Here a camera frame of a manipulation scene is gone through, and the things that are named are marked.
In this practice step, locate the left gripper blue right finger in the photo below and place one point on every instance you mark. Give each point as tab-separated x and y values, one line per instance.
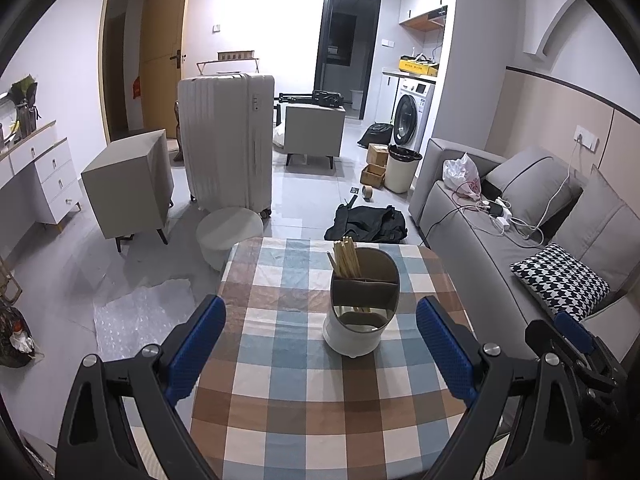
545	439

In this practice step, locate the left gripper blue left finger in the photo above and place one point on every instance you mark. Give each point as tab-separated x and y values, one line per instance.
96	441

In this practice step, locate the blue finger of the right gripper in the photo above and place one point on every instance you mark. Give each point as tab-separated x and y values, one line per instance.
543	338
574	332

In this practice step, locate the houndstooth black white pillow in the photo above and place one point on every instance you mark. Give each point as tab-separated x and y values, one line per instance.
561	283

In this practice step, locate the grey sofa cushion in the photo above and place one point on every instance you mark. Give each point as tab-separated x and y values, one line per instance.
602	232
535	183

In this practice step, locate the white power strip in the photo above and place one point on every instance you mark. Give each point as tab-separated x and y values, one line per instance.
500	215

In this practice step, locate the bubble wrap sheet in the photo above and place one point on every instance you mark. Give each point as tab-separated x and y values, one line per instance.
145	316

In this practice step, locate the grey fabric sofa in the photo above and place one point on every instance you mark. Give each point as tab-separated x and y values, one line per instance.
477	258

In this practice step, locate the grey sofa back cushion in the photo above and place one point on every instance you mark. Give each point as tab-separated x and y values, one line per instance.
535	183

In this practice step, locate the white pink plastic bag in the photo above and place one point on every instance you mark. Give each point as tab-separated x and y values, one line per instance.
461	176

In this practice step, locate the plaid checkered tablecloth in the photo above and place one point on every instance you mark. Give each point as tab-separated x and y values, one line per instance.
276	402

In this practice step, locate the white utensil holder cup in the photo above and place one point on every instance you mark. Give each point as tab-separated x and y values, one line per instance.
362	307

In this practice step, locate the black bag on floor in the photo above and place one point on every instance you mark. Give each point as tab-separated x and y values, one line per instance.
368	224

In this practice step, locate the chopsticks bundle in holder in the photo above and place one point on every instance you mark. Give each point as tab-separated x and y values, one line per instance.
344	259

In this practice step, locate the beige trash bin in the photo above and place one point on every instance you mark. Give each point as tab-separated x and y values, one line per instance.
400	168

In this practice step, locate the tape roll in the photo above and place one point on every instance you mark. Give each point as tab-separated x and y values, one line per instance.
367	192

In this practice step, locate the cardboard box on floor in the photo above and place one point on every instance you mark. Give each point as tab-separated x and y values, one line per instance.
374	172

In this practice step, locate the round white stool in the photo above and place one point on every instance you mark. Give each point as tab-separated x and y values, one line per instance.
220	230

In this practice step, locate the black garbage bag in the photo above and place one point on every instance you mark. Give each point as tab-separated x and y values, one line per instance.
378	133

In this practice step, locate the white drawer cabinet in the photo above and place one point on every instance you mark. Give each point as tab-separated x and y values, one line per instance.
39	182

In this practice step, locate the white washing machine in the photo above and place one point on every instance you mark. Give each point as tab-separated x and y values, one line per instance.
411	110

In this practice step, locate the yellow crate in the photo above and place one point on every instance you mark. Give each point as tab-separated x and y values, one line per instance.
420	65

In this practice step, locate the grey ottoman with legs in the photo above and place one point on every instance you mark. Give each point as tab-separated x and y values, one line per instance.
313	130

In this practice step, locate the black tripod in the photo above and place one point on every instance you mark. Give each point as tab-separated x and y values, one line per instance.
317	98

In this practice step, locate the white hard-shell suitcase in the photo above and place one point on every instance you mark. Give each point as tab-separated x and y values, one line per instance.
226	130

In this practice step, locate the plant on cabinet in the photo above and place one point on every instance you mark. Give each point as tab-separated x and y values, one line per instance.
23	95

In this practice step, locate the black glass door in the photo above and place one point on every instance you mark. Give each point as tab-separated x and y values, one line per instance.
346	50

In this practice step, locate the wooden door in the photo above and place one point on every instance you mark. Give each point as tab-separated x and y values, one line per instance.
161	59

